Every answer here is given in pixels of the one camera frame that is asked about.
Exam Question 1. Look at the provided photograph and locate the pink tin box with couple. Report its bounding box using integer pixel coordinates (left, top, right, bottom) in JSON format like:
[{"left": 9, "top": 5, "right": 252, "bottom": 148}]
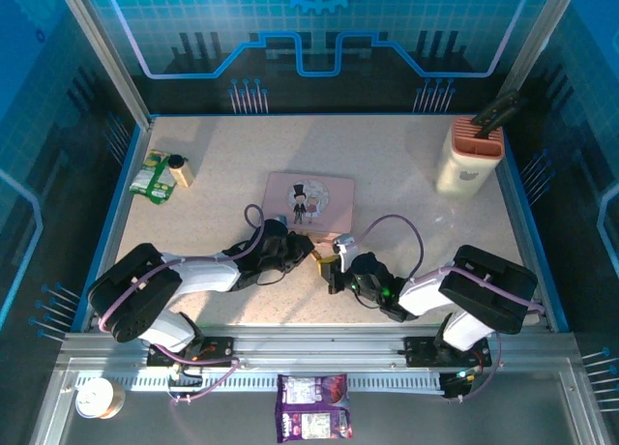
[{"left": 261, "top": 170, "right": 357, "bottom": 244}]

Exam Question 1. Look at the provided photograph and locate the small bottle with black cap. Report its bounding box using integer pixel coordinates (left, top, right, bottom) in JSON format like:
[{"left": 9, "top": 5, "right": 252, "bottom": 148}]
[{"left": 166, "top": 154, "right": 196, "bottom": 190}]

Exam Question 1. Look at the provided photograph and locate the purple snack packet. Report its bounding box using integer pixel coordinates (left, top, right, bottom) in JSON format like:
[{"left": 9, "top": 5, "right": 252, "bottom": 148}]
[{"left": 274, "top": 372, "right": 354, "bottom": 444}]

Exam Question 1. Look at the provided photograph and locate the green snack packet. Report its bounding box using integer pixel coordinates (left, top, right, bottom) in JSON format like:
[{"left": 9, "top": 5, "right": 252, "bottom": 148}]
[{"left": 128, "top": 148, "right": 176, "bottom": 206}]

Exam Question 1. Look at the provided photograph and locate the cream and pink knife block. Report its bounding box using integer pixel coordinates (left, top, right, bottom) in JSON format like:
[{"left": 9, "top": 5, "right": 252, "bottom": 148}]
[{"left": 433, "top": 115, "right": 507, "bottom": 202}]

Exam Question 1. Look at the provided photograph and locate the blue printed backdrop panel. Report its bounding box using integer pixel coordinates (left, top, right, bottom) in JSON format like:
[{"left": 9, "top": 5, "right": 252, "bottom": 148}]
[{"left": 76, "top": 0, "right": 565, "bottom": 117}]

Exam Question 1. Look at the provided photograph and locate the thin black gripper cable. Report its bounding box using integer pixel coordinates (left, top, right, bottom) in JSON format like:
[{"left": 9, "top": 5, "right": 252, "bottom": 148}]
[
  {"left": 254, "top": 269, "right": 287, "bottom": 287},
  {"left": 351, "top": 289, "right": 386, "bottom": 312}
]

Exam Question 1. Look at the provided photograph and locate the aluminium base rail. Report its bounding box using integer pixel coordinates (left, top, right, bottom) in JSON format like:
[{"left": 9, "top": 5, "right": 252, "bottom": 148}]
[{"left": 56, "top": 321, "right": 581, "bottom": 370}]

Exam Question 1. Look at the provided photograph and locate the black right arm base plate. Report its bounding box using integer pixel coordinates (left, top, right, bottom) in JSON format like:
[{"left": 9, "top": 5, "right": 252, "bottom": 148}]
[{"left": 402, "top": 336, "right": 492, "bottom": 369}]

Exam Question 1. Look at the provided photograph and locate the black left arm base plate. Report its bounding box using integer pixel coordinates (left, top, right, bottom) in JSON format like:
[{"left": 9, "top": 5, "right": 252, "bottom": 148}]
[{"left": 145, "top": 334, "right": 236, "bottom": 369}]

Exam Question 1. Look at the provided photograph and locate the white slotted cable duct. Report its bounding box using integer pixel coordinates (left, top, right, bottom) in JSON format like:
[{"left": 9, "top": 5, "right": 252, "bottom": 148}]
[{"left": 74, "top": 371, "right": 449, "bottom": 395}]

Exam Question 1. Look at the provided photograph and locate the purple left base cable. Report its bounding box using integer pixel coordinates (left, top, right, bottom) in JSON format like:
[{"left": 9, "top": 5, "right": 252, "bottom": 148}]
[{"left": 152, "top": 342, "right": 241, "bottom": 405}]

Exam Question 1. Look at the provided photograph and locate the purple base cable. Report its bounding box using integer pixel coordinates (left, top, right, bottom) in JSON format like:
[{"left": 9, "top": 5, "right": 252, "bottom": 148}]
[
  {"left": 443, "top": 329, "right": 503, "bottom": 405},
  {"left": 152, "top": 342, "right": 241, "bottom": 405}
]

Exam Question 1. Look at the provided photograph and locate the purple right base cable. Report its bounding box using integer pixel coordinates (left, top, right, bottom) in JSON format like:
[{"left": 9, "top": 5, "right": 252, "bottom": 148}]
[{"left": 443, "top": 329, "right": 503, "bottom": 405}]

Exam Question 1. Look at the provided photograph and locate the black handled knife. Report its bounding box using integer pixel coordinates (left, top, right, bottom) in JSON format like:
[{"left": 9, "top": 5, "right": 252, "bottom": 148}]
[
  {"left": 477, "top": 98, "right": 529, "bottom": 140},
  {"left": 470, "top": 88, "right": 521, "bottom": 128}
]

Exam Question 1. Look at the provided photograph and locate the aluminium frame post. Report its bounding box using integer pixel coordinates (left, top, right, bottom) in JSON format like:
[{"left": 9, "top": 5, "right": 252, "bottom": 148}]
[
  {"left": 496, "top": 0, "right": 582, "bottom": 104},
  {"left": 51, "top": 0, "right": 156, "bottom": 130}
]

